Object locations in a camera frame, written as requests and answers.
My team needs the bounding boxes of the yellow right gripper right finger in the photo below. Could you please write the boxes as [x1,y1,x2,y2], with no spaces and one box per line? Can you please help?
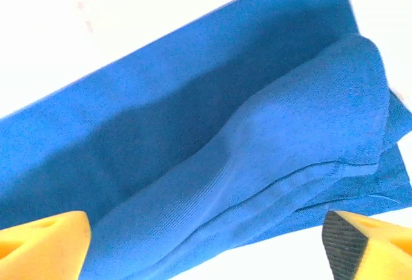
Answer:
[321,209,412,280]

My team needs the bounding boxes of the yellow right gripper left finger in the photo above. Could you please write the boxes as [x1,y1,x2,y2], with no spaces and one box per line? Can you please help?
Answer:
[0,210,93,280]

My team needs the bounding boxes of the blue long pants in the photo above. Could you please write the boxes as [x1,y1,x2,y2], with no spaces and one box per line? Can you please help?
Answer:
[0,0,412,280]

